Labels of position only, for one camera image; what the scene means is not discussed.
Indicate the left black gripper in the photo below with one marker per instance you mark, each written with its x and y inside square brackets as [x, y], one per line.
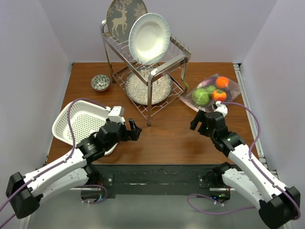
[135, 135]

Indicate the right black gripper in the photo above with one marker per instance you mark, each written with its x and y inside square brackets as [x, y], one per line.
[200, 117]

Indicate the clear zip top bag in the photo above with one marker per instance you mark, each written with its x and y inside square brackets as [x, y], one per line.
[232, 92]

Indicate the green fake cabbage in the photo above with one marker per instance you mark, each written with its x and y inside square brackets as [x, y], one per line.
[200, 96]

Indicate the orange fake tomato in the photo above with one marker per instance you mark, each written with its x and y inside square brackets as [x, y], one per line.
[219, 95]

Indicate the small green fake vegetable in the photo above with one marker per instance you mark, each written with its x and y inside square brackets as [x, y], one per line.
[210, 89]

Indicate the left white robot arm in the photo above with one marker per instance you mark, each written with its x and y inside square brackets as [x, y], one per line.
[26, 192]

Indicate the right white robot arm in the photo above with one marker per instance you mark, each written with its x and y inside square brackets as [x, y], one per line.
[276, 203]

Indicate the purple fake eggplant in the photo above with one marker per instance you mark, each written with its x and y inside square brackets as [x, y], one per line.
[207, 82]

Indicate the fake orange fruit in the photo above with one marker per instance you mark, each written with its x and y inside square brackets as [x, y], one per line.
[222, 82]

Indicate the speckled plate lower shelf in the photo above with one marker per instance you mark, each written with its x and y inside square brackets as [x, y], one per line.
[138, 91]

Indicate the steel dish rack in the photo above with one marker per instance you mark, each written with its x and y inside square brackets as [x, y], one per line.
[173, 64]

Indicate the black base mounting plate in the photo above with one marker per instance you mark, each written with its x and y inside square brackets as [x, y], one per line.
[156, 180]

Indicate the white perforated plastic basket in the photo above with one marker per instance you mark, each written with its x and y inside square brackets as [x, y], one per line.
[84, 117]

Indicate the small patterned bowl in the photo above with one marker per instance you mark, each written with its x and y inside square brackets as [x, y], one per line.
[100, 83]

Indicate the white fluted plate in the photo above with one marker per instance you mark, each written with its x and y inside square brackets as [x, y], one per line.
[149, 38]

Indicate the grey deer plate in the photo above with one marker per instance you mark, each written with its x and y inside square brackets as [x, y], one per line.
[121, 16]

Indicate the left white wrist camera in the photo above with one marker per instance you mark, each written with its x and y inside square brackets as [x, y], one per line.
[116, 115]

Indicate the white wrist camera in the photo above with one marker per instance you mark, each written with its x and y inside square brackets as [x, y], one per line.
[218, 106]
[116, 115]

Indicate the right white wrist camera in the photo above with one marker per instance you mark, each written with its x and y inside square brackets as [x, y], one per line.
[218, 106]

